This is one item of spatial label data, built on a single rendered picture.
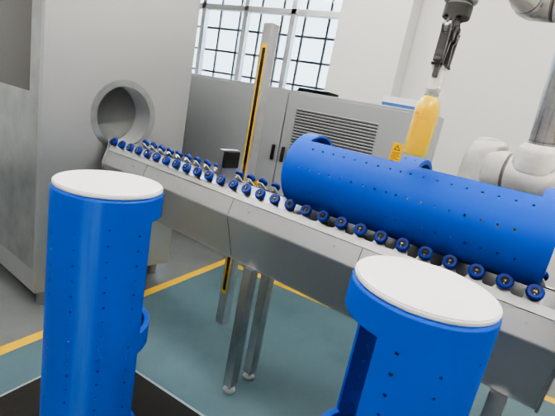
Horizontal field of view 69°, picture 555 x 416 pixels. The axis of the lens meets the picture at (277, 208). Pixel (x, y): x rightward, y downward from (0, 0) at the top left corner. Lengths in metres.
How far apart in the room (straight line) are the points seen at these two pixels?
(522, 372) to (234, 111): 2.77
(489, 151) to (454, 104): 2.30
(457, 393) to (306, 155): 0.93
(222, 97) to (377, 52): 1.48
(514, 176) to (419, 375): 1.18
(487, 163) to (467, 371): 1.16
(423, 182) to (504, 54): 2.94
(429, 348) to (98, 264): 0.78
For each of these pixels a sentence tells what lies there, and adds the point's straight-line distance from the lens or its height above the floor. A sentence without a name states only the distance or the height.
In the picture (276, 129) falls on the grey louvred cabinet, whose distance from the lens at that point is 3.23.
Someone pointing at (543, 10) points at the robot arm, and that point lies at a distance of 1.81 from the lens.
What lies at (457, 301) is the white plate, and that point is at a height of 1.04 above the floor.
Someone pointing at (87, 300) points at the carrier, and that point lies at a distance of 1.15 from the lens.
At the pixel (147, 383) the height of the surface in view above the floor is 0.15.
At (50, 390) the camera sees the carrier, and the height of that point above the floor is 0.46.
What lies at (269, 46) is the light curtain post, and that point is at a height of 1.59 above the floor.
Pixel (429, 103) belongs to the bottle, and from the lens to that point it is 1.26.
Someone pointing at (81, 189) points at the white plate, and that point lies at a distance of 1.08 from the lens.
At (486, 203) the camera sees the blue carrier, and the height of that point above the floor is 1.16.
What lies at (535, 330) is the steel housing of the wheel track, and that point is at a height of 0.87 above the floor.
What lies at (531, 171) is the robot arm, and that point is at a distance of 1.79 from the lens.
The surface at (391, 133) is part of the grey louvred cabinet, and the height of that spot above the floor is 1.27.
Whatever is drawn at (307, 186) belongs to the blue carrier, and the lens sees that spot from 1.44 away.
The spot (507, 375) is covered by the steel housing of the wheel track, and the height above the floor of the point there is 0.70.
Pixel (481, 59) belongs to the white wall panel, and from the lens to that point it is 4.15.
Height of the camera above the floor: 1.32
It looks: 14 degrees down
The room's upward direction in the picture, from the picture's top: 11 degrees clockwise
